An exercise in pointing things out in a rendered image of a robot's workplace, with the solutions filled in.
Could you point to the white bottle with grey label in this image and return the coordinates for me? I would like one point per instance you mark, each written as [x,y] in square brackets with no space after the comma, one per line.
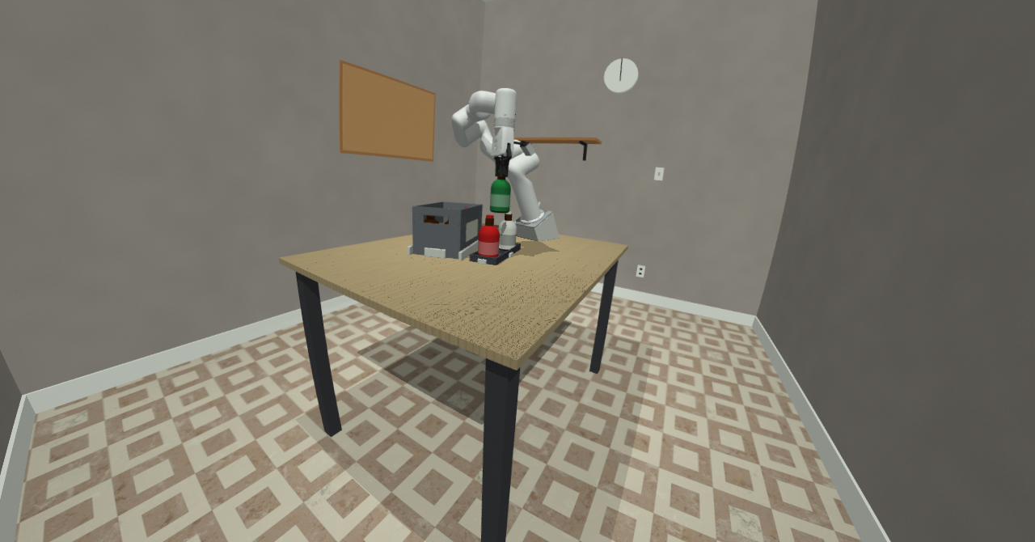
[508,232]

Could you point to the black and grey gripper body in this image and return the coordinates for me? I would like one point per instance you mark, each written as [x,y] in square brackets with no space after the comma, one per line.
[501,136]

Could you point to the green bottle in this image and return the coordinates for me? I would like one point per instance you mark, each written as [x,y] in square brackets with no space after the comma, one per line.
[500,195]

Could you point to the red bottle with pale label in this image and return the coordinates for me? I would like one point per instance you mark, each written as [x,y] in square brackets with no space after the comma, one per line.
[488,243]

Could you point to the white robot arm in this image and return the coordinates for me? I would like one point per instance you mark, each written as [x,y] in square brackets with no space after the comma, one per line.
[521,163]

